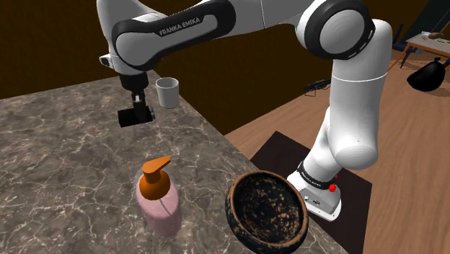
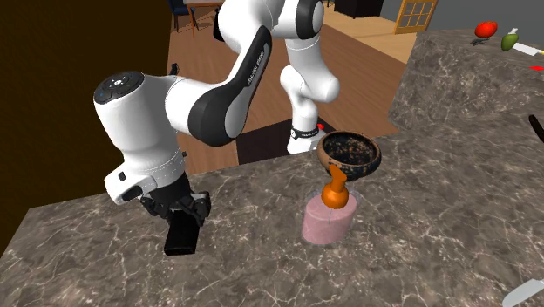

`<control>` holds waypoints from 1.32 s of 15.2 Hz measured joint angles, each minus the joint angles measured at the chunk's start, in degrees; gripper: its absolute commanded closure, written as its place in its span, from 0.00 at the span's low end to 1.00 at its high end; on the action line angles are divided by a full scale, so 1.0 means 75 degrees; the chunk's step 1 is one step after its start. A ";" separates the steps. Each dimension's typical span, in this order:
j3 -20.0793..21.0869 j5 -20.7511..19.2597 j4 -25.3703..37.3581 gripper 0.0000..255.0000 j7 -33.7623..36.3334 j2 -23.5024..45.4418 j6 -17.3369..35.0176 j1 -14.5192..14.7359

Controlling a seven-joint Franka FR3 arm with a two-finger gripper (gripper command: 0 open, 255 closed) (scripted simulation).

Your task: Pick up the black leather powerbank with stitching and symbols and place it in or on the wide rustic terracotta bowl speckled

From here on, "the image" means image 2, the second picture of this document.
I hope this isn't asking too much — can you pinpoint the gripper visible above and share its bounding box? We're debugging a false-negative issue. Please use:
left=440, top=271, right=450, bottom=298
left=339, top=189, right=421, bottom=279
left=139, top=171, right=212, bottom=227

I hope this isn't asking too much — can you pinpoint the pink soap dispenser orange pump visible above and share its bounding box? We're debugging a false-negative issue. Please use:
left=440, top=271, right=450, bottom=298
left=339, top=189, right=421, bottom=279
left=301, top=164, right=363, bottom=246

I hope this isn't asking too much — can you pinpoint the brown speckled bowl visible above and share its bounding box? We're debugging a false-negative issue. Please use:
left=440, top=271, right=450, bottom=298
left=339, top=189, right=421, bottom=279
left=316, top=130, right=382, bottom=183

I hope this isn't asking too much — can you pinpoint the blue chair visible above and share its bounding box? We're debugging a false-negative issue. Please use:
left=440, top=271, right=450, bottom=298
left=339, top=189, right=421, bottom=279
left=167, top=0, right=201, bottom=39

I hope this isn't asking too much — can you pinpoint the dark cabinet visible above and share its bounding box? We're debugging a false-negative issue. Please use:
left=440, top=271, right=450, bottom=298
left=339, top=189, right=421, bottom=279
left=333, top=0, right=384, bottom=19

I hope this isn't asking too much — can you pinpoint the yellow framed window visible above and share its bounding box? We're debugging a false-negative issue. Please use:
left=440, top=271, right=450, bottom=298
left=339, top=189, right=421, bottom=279
left=392, top=0, right=440, bottom=36

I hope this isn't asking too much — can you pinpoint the red tomato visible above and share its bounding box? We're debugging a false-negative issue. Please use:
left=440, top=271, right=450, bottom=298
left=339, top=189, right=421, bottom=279
left=473, top=20, right=500, bottom=39

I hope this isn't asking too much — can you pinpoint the silver knife blade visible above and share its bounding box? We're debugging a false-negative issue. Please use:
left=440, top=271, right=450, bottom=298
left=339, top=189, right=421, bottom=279
left=501, top=277, right=544, bottom=307

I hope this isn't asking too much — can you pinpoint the black curved object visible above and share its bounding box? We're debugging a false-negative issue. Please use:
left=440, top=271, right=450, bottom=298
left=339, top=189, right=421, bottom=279
left=527, top=113, right=544, bottom=144

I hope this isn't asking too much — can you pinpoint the green pear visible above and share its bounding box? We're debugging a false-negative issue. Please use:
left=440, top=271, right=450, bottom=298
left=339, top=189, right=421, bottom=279
left=500, top=33, right=520, bottom=52

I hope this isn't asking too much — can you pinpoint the white-bladed knife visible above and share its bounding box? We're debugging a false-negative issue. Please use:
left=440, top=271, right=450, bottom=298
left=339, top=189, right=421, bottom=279
left=507, top=26, right=544, bottom=58

